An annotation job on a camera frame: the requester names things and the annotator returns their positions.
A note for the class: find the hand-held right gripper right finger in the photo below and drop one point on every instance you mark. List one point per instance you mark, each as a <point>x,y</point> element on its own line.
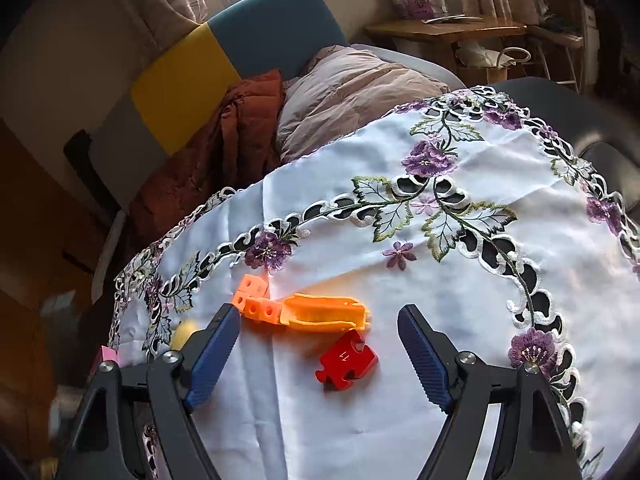
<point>425,355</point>

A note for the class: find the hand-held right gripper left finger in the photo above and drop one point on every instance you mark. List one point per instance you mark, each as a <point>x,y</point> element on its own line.
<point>212,355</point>

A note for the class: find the red puzzle piece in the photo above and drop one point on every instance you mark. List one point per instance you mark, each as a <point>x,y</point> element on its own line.
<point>346,360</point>

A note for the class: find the orange plastic clip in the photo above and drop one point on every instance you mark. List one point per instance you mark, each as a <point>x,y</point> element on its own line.
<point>325,312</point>

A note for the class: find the yellow plastic toy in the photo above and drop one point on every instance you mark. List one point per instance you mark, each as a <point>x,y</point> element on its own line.
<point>184,334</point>

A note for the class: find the orange linking cubes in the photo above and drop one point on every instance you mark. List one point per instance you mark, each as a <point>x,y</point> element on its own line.
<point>255,305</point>

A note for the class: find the white curved bar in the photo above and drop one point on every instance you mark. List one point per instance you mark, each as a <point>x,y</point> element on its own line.
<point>107,255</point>

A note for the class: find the white floral embroidered tablecloth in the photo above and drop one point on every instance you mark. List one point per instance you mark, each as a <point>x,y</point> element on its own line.
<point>350,185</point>

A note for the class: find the brown quilted jacket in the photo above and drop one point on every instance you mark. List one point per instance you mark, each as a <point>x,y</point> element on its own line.
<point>220,150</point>

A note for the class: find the pinkish-grey pillow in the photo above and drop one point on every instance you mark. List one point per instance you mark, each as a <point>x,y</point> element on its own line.
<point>350,95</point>

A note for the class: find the grey yellow blue sofa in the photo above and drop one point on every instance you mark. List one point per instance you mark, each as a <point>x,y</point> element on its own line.
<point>200,65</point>

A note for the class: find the white bag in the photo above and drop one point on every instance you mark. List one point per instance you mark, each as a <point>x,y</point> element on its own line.
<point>485,55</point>

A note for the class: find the wooden desk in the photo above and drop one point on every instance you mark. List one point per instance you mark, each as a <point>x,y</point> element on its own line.
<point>440,32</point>

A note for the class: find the papers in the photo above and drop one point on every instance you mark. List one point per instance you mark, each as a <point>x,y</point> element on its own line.
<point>450,19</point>

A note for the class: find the purple printed box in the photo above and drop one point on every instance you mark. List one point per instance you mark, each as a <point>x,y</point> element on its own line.
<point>412,2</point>

